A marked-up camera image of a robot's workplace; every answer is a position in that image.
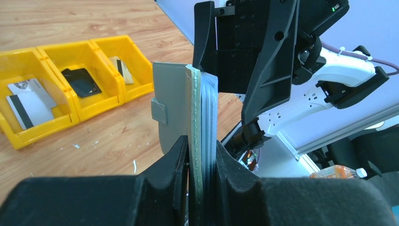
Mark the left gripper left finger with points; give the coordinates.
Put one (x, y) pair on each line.
(155, 197)

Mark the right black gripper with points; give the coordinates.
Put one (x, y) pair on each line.
(255, 49)

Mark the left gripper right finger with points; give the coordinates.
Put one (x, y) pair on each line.
(244, 199)

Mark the green card holder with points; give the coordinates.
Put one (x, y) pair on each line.
(186, 103)

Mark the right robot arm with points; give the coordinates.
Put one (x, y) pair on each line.
(323, 76)

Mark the gold card in bin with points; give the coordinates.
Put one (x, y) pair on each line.
(122, 69)

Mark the black card in bin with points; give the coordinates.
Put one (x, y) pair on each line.
(81, 82)

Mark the white striped card in bin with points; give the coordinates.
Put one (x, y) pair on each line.
(29, 109)

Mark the silver card in bin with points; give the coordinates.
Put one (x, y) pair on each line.
(32, 85)

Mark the orange drink bottle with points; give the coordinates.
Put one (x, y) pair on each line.
(339, 171)

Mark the black office chair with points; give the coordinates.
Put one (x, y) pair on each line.
(378, 153)

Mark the yellow three-compartment bin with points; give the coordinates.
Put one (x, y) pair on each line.
(46, 89)

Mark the aluminium frame rail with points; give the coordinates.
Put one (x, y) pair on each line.
(328, 126)

